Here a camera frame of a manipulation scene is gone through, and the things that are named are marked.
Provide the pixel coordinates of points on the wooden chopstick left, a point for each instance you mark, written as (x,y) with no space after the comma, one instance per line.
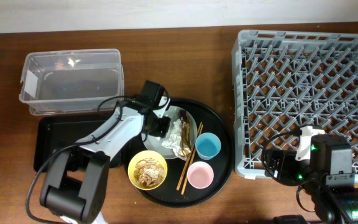
(182,181)

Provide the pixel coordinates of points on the light blue plastic cup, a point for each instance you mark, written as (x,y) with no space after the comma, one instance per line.
(208,145)

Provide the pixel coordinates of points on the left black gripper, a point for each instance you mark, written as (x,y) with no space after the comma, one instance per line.
(163,130)

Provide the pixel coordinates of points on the white tissue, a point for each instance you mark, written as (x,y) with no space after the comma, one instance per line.
(174,141)

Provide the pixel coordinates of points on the black rectangular tray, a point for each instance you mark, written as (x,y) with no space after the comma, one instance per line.
(56,132)

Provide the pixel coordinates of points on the grey round plate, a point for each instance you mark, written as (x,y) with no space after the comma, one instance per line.
(155,143)

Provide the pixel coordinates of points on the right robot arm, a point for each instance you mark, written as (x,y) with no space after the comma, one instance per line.
(326,176)

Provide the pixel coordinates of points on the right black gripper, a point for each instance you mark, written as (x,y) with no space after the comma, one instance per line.
(286,158)

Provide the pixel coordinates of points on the clear plastic waste bin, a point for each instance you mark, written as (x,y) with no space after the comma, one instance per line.
(70,81)

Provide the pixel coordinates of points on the wooden chopstick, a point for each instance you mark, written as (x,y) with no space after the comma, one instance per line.
(182,181)
(188,169)

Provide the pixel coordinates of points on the gold brown snack wrapper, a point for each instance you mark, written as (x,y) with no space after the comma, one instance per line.
(185,134)

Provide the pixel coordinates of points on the pink plastic cup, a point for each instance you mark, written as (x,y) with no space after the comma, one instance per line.
(200,175)

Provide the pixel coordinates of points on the wooden chopstick right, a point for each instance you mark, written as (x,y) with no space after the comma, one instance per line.
(188,169)

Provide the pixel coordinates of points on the food scraps in bowl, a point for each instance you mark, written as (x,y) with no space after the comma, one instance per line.
(149,172)

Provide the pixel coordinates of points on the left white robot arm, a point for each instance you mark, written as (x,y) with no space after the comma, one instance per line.
(81,201)

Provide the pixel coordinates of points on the round black serving tray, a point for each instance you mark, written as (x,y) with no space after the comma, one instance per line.
(222,164)

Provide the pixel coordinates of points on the grey dishwasher rack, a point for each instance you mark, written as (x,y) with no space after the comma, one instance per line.
(283,80)

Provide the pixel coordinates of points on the yellow bowl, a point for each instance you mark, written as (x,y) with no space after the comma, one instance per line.
(138,157)

